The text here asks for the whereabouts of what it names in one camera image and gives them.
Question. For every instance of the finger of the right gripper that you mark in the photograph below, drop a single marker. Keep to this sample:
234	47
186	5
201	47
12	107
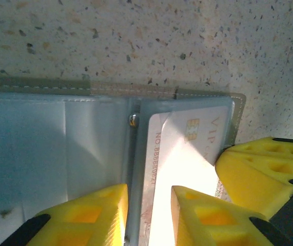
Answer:
284	147
251	179

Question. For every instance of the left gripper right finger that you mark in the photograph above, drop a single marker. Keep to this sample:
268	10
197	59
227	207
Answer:
213	223

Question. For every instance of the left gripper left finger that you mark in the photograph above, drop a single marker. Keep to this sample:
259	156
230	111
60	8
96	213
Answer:
79	220

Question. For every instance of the white VIP card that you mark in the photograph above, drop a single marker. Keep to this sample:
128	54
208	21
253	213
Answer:
177	153

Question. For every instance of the grey card holder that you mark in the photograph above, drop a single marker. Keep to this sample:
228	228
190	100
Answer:
33	141

